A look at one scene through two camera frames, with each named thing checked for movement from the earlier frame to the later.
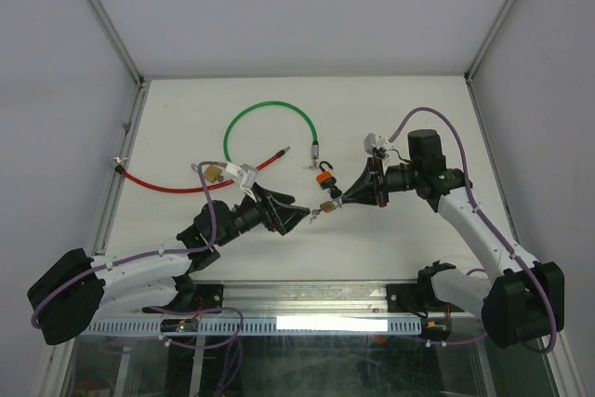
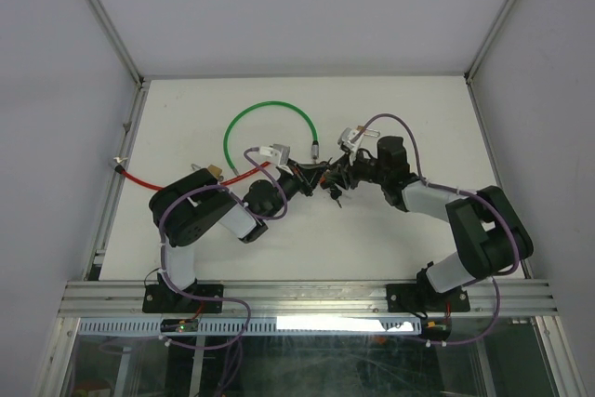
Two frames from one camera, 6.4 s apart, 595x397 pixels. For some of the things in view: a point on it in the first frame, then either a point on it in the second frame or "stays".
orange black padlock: (325, 177) stays
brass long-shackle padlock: (328, 206) to (369, 132)
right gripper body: (380, 184) to (351, 173)
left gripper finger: (287, 215) to (312, 173)
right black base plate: (414, 297) stays
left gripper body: (266, 216) to (300, 178)
